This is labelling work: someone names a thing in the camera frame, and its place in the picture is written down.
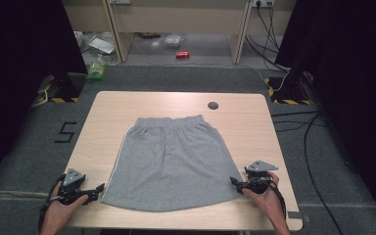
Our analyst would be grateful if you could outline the person's left hand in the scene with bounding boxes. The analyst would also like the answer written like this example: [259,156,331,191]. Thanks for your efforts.
[40,181,89,230]

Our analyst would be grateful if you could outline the black socket cables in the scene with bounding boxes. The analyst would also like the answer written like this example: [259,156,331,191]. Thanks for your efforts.
[244,3,290,73]

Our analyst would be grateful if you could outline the short black floor cable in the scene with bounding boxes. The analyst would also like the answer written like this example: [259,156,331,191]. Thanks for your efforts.
[271,110,328,133]

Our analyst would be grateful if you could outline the green packet on floor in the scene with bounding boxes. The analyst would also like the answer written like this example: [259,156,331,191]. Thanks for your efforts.
[85,53,109,81]

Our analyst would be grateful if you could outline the grey shorts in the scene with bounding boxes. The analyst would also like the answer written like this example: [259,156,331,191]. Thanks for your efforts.
[101,114,245,213]

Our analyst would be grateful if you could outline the clear plastic container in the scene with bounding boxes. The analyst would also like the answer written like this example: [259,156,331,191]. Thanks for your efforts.
[164,34,183,49]

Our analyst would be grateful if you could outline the person's right hand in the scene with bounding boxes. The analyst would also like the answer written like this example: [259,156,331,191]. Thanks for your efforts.
[241,170,287,223]

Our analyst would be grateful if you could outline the long black floor cable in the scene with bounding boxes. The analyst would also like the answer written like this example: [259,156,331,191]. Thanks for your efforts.
[303,111,337,235]

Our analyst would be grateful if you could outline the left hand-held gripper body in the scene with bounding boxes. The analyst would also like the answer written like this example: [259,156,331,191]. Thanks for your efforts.
[58,167,94,206]

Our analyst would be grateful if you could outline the dark curtain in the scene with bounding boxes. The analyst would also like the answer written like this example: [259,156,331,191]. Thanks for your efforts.
[0,0,89,194]
[273,0,376,224]

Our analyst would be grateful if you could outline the grey tape piece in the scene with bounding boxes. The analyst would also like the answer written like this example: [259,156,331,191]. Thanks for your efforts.
[288,211,311,224]

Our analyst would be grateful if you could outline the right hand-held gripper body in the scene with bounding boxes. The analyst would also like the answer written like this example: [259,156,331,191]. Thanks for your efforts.
[241,160,279,195]

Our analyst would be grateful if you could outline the black stand base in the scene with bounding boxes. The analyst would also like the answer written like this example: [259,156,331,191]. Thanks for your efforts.
[47,71,86,103]
[264,75,311,106]

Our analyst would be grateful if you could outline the white paper sheet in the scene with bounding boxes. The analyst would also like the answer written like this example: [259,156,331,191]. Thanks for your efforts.
[87,36,117,55]

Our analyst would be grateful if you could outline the white floor cable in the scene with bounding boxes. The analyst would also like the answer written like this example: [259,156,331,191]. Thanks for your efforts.
[241,63,290,93]

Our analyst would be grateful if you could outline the white wall socket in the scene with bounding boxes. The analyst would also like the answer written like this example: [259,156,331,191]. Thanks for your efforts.
[251,0,275,8]

